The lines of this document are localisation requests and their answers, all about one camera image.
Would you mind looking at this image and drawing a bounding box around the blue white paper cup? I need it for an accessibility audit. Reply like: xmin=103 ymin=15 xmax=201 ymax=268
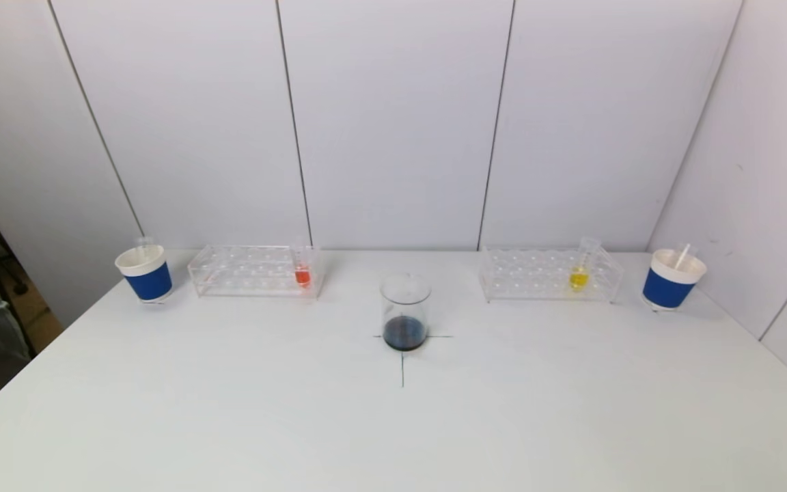
xmin=641 ymin=249 xmax=707 ymax=312
xmin=115 ymin=245 xmax=174 ymax=303

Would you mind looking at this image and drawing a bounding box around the clear glass beaker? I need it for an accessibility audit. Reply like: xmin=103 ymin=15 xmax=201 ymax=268
xmin=380 ymin=273 xmax=432 ymax=353

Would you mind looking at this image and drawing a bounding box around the test tube with yellow pigment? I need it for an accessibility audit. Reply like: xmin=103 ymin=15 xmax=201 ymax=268
xmin=569 ymin=236 xmax=602 ymax=292

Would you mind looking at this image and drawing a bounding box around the clear acrylic test tube rack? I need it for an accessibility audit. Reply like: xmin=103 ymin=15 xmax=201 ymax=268
xmin=187 ymin=245 xmax=324 ymax=299
xmin=479 ymin=246 xmax=624 ymax=303

